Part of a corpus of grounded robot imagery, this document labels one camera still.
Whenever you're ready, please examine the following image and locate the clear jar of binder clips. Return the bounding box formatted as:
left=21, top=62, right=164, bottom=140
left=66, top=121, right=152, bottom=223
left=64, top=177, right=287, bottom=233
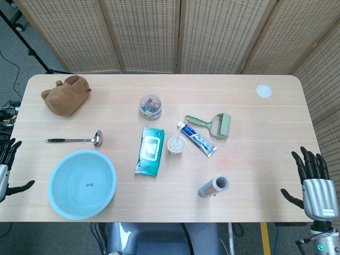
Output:
left=139, top=94, right=163, bottom=121

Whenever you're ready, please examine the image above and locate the silver cylindrical can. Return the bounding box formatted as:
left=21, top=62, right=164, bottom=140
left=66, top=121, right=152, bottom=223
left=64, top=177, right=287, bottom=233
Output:
left=198, top=174, right=231, bottom=199

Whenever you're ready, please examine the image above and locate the light blue plastic basin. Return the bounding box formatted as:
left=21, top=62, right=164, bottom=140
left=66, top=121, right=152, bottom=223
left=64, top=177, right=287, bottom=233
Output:
left=47, top=149, right=117, bottom=221

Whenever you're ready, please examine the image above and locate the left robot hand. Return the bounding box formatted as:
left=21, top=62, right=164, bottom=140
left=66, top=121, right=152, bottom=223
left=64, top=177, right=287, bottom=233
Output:
left=0, top=138, right=36, bottom=203

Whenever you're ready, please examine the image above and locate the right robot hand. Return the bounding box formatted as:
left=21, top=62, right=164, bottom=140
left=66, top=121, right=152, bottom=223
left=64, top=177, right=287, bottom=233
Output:
left=280, top=146, right=338, bottom=221

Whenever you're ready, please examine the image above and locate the silver metal pole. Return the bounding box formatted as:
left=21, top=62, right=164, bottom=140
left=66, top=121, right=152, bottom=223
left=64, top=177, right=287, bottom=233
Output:
left=227, top=222, right=236, bottom=255

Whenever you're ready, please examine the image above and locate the small lidded paper cup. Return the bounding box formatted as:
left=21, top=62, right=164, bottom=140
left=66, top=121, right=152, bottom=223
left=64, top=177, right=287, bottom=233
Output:
left=167, top=135, right=186, bottom=156

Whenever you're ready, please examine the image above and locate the woven folding screen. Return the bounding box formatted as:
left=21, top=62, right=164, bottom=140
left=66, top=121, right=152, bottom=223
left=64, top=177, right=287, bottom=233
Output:
left=12, top=0, right=340, bottom=208

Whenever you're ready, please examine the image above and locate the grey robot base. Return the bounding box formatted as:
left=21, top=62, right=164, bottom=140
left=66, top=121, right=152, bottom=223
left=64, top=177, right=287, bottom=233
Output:
left=105, top=222, right=223, bottom=255

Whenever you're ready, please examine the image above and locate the black tripod stand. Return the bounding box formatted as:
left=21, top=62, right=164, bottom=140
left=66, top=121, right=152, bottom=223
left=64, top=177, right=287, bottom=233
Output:
left=0, top=9, right=74, bottom=75

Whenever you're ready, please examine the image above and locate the blue white toothpaste tube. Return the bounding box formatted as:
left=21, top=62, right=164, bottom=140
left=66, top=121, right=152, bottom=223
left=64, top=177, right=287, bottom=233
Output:
left=177, top=121, right=217, bottom=158

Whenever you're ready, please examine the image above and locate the brown capybara plush toy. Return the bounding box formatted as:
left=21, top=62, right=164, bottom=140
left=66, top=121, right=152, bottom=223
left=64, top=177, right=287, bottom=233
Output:
left=40, top=75, right=93, bottom=117

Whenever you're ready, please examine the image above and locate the green lint roller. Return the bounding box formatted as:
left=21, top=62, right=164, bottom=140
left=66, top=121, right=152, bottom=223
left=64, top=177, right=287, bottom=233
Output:
left=184, top=112, right=232, bottom=140

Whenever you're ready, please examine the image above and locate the steel ladle black handle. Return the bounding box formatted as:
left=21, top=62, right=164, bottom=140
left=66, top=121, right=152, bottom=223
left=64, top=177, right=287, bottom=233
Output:
left=44, top=130, right=104, bottom=148

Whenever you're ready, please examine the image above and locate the black equipment with cables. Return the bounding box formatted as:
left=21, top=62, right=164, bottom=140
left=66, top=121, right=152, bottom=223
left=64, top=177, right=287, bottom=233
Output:
left=0, top=100, right=21, bottom=149

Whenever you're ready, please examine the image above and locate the teal wet wipes pack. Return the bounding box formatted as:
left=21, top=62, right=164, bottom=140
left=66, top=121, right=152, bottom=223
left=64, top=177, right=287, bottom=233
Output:
left=134, top=125, right=166, bottom=178

